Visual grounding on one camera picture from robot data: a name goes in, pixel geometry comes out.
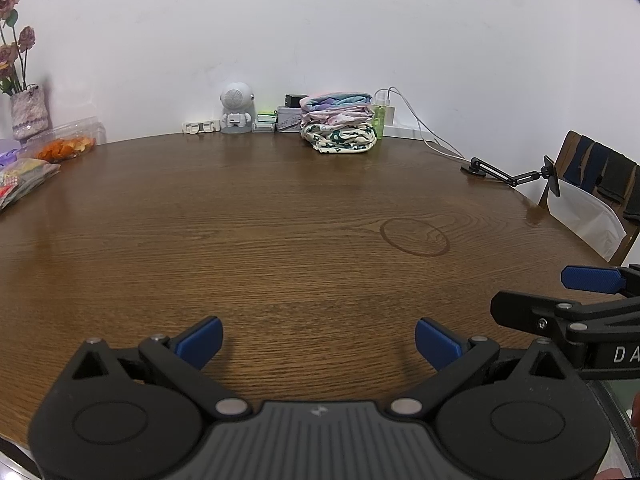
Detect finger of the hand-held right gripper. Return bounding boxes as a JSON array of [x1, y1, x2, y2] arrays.
[[560, 265, 640, 297], [490, 289, 640, 346]]

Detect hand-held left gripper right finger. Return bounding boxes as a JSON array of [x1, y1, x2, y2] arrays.
[[385, 317, 581, 420]]

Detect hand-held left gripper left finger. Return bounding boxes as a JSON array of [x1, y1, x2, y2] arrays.
[[52, 316, 252, 420]]

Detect folded cream green-print clothes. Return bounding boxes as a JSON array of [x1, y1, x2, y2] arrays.
[[300, 122, 378, 153]]

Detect folded pink floral clothes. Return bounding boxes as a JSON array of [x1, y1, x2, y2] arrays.
[[300, 107, 376, 128]]

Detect white bag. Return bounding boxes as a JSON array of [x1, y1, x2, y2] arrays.
[[546, 177, 628, 263]]

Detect dark draped cloth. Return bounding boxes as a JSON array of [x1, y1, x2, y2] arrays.
[[570, 132, 640, 223]]

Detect wooden chair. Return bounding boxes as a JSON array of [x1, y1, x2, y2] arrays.
[[537, 130, 640, 266]]

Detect white power strip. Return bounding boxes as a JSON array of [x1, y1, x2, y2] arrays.
[[181, 118, 222, 136], [382, 124, 443, 142]]

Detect white charger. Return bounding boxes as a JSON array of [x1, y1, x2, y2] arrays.
[[375, 90, 396, 126]]

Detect clear container with orange peels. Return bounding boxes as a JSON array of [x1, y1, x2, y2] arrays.
[[20, 116, 108, 163]]

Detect grey box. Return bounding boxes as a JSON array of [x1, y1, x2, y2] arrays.
[[276, 105, 306, 134]]

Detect colourful snack packet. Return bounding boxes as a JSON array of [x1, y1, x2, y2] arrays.
[[0, 157, 62, 211]]

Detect white robot figure speaker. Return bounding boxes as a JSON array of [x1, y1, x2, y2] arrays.
[[220, 81, 257, 135]]

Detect purple tissue box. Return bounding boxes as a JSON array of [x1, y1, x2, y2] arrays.
[[0, 137, 23, 171]]

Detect purple knit vase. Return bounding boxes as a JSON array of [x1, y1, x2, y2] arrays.
[[10, 84, 51, 141]]

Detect dried pink roses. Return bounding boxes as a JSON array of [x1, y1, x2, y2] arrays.
[[0, 0, 37, 96]]

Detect white cable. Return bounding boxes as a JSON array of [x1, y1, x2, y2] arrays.
[[375, 86, 468, 158]]

